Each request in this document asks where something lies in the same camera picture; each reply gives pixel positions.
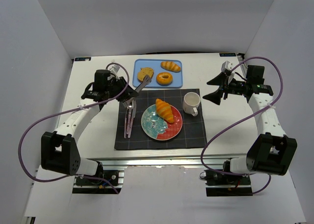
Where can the orange donut bread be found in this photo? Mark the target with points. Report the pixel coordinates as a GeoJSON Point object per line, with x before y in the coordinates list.
{"type": "Point", "coordinates": [164, 78]}

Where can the small striped croissant bread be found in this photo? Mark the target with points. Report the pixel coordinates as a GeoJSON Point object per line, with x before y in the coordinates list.
{"type": "Point", "coordinates": [170, 66]}

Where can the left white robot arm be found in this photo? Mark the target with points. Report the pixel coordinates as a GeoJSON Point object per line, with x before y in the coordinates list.
{"type": "Point", "coordinates": [65, 137]}

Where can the blue table sticker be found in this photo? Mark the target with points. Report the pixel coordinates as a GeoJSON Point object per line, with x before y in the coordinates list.
{"type": "Point", "coordinates": [77, 59]}
{"type": "Point", "coordinates": [227, 54]}

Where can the right blue table sticker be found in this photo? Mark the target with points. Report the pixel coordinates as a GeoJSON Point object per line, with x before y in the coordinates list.
{"type": "Point", "coordinates": [227, 54]}

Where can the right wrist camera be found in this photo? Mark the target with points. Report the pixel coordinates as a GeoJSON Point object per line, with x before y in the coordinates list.
{"type": "Point", "coordinates": [227, 67]}

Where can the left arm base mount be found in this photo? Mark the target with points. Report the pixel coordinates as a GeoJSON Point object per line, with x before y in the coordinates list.
{"type": "Point", "coordinates": [105, 181]}

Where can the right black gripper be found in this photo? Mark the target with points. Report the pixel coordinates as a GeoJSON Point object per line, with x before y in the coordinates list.
{"type": "Point", "coordinates": [226, 87]}

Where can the dark checked placemat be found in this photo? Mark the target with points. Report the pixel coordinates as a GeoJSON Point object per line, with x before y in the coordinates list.
{"type": "Point", "coordinates": [192, 134]}

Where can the blue plastic tray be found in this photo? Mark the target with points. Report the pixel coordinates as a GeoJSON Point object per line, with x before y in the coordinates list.
{"type": "Point", "coordinates": [155, 64]}

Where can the brown bread slice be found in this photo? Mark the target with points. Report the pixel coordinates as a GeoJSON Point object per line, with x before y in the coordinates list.
{"type": "Point", "coordinates": [144, 72]}

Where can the left blue table sticker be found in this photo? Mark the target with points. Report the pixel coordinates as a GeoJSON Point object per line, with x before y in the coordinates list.
{"type": "Point", "coordinates": [77, 59]}

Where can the metal tongs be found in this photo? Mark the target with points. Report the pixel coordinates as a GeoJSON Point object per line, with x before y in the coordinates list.
{"type": "Point", "coordinates": [146, 81]}

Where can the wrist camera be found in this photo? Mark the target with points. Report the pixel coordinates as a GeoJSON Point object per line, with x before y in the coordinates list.
{"type": "Point", "coordinates": [227, 67]}
{"type": "Point", "coordinates": [113, 68]}

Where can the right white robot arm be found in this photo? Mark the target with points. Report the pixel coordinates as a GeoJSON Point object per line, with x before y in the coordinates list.
{"type": "Point", "coordinates": [273, 150]}

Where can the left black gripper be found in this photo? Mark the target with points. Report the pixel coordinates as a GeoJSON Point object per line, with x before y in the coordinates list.
{"type": "Point", "coordinates": [126, 92]}

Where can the red and teal plate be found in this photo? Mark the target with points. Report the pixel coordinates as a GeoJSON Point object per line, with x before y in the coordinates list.
{"type": "Point", "coordinates": [159, 129]}

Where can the white ceramic mug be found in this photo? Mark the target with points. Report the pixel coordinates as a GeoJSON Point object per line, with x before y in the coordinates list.
{"type": "Point", "coordinates": [191, 102]}

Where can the aluminium frame rail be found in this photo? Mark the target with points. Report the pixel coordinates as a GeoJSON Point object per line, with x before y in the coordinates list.
{"type": "Point", "coordinates": [159, 161]}

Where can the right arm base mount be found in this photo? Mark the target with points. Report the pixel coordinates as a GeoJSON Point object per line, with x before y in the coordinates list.
{"type": "Point", "coordinates": [222, 185]}

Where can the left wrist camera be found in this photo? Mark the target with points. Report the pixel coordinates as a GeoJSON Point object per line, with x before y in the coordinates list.
{"type": "Point", "coordinates": [113, 68]}

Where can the large striped croissant bread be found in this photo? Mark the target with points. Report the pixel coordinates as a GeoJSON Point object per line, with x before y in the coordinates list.
{"type": "Point", "coordinates": [163, 109]}

